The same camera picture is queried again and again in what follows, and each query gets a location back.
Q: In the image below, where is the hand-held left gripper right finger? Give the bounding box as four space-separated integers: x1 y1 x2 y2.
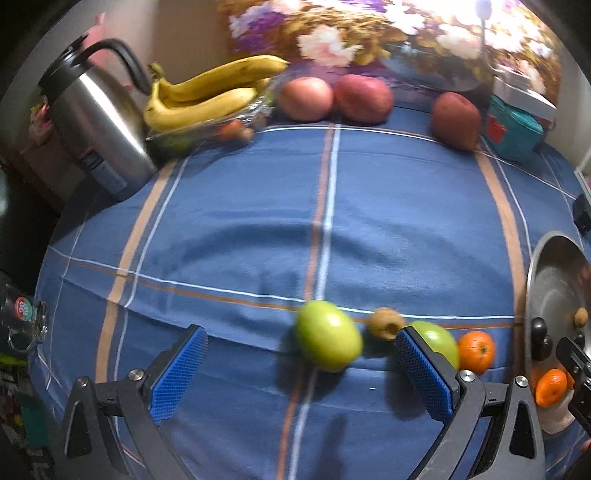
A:
394 326 548 480

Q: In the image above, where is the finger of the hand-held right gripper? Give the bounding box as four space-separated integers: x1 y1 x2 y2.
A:
555 337 591 386
568 387 591 435

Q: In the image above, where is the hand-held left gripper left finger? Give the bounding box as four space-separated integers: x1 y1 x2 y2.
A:
60 324 209 480

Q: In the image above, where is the green jujube fruit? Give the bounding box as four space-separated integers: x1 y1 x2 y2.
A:
295 300 364 373
411 320 461 371

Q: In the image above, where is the orange mandarin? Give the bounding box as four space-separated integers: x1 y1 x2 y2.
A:
457 331 496 376
534 369 568 408

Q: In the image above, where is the round steel plate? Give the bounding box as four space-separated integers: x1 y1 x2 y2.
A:
525 231 591 435

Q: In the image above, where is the black power adapter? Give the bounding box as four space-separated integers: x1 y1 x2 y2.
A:
571 194 591 232

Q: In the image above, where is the blue plaid tablecloth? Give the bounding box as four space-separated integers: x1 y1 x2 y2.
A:
30 99 591 480

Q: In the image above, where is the clear glass jar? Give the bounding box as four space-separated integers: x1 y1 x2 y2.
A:
0 272 49 356

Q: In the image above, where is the teal plastic box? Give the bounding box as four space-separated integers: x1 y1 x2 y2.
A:
485 95 544 163

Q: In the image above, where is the clear glass container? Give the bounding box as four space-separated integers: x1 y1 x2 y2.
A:
145 78 278 155

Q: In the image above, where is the dark red apple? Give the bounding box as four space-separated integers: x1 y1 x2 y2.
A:
431 91 482 152

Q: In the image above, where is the steel kettle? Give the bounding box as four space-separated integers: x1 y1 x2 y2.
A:
37 38 158 202

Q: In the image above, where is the white gooseneck desk lamp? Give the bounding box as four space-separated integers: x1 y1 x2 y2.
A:
475 0 557 121

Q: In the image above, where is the yellow banana bunch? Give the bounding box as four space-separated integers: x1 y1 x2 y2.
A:
143 54 291 134

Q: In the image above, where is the pink red apple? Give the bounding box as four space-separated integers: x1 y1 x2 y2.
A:
278 77 334 122

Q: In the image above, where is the floral painting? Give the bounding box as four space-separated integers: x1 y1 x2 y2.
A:
217 0 566 153

